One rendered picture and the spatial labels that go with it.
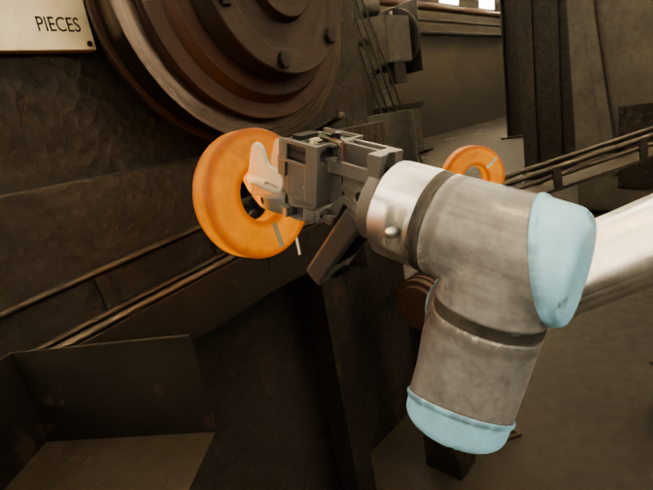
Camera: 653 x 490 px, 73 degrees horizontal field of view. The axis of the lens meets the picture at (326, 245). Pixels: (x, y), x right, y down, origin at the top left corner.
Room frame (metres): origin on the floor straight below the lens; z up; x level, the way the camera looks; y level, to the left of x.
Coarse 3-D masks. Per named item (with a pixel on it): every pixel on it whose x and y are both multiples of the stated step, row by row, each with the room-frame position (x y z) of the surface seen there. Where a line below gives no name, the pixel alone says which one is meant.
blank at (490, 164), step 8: (456, 152) 1.05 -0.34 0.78; (464, 152) 1.03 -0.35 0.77; (472, 152) 1.04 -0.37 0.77; (480, 152) 1.04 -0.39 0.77; (488, 152) 1.04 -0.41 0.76; (448, 160) 1.04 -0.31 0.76; (456, 160) 1.03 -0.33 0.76; (464, 160) 1.03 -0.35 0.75; (472, 160) 1.04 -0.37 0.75; (480, 160) 1.04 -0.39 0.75; (488, 160) 1.04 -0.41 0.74; (496, 160) 1.05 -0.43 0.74; (448, 168) 1.03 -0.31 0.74; (456, 168) 1.03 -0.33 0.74; (464, 168) 1.03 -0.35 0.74; (480, 168) 1.06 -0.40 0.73; (488, 168) 1.04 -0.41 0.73; (496, 168) 1.05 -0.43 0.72; (488, 176) 1.04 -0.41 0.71; (496, 176) 1.05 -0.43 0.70; (504, 176) 1.05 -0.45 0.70
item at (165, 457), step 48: (0, 384) 0.41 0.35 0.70; (48, 384) 0.43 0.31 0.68; (96, 384) 0.42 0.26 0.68; (144, 384) 0.41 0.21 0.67; (192, 384) 0.40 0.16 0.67; (0, 432) 0.39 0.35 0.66; (48, 432) 0.43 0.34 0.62; (96, 432) 0.42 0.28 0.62; (144, 432) 0.41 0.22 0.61; (192, 432) 0.40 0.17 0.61; (0, 480) 0.37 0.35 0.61; (48, 480) 0.37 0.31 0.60; (96, 480) 0.36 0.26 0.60; (144, 480) 0.35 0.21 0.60; (192, 480) 0.34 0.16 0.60
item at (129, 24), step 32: (96, 0) 0.70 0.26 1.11; (128, 0) 0.67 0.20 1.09; (128, 32) 0.66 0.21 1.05; (128, 64) 0.71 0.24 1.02; (160, 64) 0.69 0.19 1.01; (160, 96) 0.73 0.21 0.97; (192, 96) 0.72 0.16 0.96; (320, 96) 0.92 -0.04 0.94; (224, 128) 0.75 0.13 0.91; (288, 128) 0.84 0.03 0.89
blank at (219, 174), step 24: (216, 144) 0.52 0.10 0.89; (240, 144) 0.53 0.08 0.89; (264, 144) 0.55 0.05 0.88; (216, 168) 0.50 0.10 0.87; (240, 168) 0.52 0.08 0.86; (192, 192) 0.51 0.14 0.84; (216, 192) 0.49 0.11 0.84; (216, 216) 0.49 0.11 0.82; (240, 216) 0.51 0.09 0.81; (264, 216) 0.56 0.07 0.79; (216, 240) 0.50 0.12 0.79; (240, 240) 0.50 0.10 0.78; (264, 240) 0.53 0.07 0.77; (288, 240) 0.55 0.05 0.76
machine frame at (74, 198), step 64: (0, 64) 0.69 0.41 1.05; (64, 64) 0.75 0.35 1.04; (0, 128) 0.67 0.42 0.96; (64, 128) 0.73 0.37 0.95; (128, 128) 0.80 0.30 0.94; (384, 128) 1.22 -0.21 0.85; (0, 192) 0.65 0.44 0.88; (64, 192) 0.66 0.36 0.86; (128, 192) 0.72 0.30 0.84; (0, 256) 0.59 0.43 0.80; (64, 256) 0.64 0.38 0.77; (192, 256) 0.78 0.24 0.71; (0, 320) 0.57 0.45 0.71; (64, 320) 0.62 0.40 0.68; (256, 320) 0.85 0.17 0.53; (384, 320) 1.14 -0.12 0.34; (256, 384) 0.82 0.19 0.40; (320, 384) 0.94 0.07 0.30; (384, 384) 1.11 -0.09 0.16; (256, 448) 0.80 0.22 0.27; (320, 448) 0.91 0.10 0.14
